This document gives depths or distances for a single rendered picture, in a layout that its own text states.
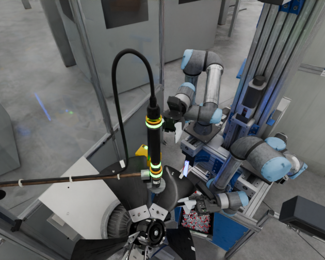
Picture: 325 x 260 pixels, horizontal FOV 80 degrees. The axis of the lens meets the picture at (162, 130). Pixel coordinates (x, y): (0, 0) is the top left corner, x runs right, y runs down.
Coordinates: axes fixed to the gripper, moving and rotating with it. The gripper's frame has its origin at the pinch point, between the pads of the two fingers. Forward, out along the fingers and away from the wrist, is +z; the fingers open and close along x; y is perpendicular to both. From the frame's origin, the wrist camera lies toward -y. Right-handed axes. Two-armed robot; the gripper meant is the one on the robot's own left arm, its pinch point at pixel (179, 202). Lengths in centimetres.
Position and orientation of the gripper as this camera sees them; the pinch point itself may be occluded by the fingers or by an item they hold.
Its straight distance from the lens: 108.2
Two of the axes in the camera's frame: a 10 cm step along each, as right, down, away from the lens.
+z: -9.9, 0.9, -0.8
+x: -0.1, 6.2, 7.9
